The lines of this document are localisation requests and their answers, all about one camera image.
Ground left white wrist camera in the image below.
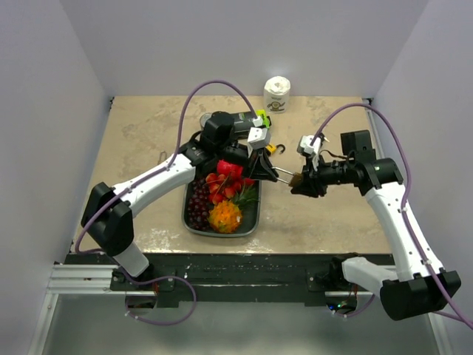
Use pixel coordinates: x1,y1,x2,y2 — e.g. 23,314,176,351
247,127,270,155

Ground large brass padlock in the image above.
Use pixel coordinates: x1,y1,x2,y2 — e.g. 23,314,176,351
273,167,303,187

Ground black green box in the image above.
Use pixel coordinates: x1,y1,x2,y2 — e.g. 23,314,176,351
232,109,273,140

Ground red pomegranate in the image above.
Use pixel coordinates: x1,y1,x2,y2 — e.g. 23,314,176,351
217,160,243,178

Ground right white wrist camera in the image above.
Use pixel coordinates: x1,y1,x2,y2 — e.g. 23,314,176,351
296,134,324,170

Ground small brass padlock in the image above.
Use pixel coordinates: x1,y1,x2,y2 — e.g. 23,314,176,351
157,151,167,164

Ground toilet paper roll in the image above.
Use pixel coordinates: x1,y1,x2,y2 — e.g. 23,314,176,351
263,76,291,113

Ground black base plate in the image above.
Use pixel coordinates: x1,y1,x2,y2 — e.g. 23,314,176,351
63,253,396,308

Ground red cherries bunch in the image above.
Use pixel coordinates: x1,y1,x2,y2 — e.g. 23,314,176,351
205,173,243,205

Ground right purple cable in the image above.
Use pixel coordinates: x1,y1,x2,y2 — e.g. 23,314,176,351
310,103,473,330

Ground dark red grape bunch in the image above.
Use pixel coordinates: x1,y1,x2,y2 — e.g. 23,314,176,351
186,178,211,231

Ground dark grey fruit tray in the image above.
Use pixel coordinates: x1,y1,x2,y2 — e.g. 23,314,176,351
183,173,261,237

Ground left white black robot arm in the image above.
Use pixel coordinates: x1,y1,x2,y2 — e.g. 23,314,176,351
81,112,278,290

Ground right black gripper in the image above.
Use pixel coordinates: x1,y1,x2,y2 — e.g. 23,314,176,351
288,152,352,197

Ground purple cable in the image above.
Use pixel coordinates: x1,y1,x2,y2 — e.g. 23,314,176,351
310,103,473,330
75,78,259,325

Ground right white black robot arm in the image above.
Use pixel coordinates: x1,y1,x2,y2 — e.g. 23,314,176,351
290,130,461,320

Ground yellow black padlock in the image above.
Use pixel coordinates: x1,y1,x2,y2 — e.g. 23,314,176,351
266,143,286,155

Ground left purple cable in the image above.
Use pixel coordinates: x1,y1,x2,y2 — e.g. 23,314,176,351
75,78,259,325

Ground orange dragon fruit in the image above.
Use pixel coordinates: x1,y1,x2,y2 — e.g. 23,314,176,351
208,200,243,234

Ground tin can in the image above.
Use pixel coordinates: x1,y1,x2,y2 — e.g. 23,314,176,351
200,112,213,129

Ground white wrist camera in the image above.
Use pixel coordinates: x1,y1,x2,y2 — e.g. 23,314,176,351
296,134,324,170
247,127,270,155

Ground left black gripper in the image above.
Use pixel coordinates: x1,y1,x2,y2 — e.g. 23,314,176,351
218,143,281,184

